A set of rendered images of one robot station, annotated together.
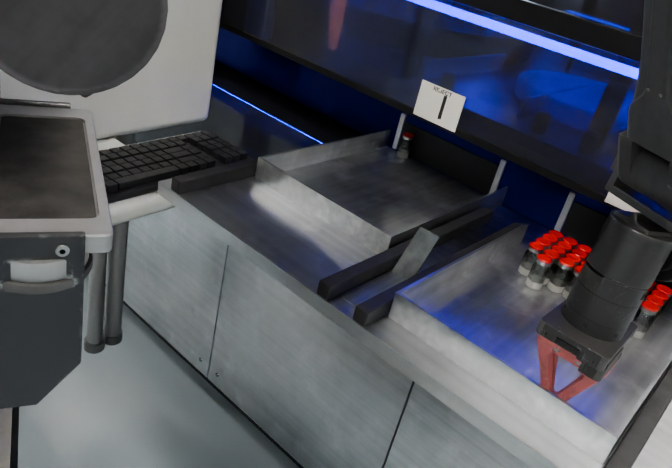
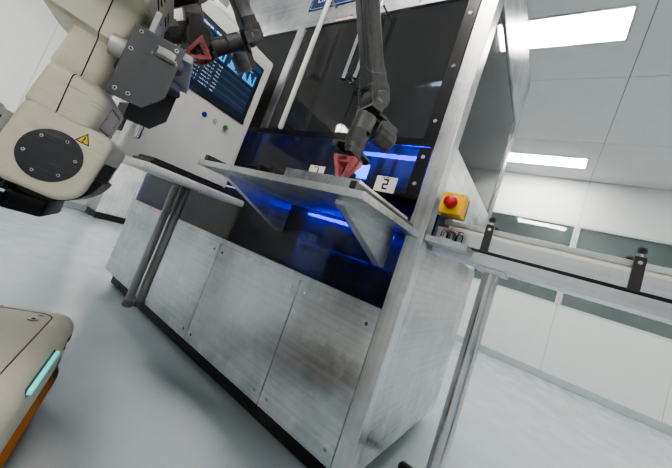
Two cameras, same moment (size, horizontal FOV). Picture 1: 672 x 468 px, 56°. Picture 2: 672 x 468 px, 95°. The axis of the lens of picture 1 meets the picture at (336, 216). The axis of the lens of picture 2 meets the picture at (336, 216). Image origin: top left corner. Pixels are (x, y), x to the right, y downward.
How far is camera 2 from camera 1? 0.69 m
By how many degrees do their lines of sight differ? 33
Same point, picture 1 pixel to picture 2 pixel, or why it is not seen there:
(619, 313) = (358, 136)
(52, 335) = (160, 80)
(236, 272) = (217, 269)
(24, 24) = not seen: outside the picture
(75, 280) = (176, 64)
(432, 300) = not seen: hidden behind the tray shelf
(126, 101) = (191, 166)
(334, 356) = (257, 298)
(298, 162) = not seen: hidden behind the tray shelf
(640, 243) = (363, 113)
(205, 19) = (231, 152)
